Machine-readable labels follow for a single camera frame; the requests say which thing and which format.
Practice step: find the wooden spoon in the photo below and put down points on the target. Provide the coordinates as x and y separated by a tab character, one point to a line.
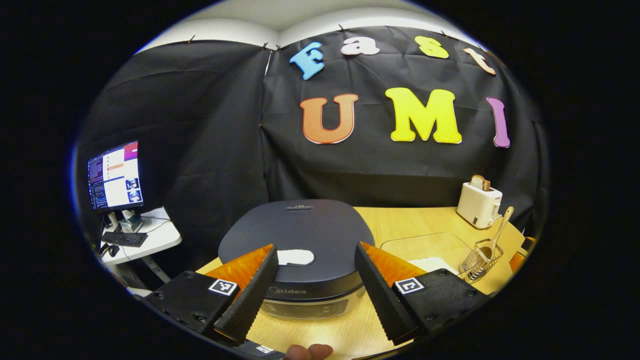
502	227

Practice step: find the black keyboard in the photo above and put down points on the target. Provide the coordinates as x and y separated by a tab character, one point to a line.
125	239

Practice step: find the clear plastic rice container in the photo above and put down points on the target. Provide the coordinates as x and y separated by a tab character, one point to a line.
425	245

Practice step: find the computer monitor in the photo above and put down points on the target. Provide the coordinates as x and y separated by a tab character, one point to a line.
116	175

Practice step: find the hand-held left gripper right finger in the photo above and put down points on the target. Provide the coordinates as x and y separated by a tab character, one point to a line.
380	295

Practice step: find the black computer mouse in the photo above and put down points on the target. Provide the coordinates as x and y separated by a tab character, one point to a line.
113	250

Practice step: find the black silver rice cooker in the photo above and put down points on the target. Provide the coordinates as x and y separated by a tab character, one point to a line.
310	225

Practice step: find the brown bread slice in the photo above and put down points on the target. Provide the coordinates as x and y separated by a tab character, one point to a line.
481	183

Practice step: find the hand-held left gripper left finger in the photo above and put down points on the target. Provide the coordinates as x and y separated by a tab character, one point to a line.
250	300

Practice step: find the small teal box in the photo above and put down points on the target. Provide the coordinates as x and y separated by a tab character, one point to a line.
131	222

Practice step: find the black backdrop cloth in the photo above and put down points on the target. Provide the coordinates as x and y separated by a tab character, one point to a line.
200	125

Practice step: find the white toaster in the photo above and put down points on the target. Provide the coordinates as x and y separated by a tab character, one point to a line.
477	205

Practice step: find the white side table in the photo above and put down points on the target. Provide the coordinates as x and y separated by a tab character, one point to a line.
162	235

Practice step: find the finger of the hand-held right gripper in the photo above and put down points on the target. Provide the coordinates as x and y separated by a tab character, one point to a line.
517	260

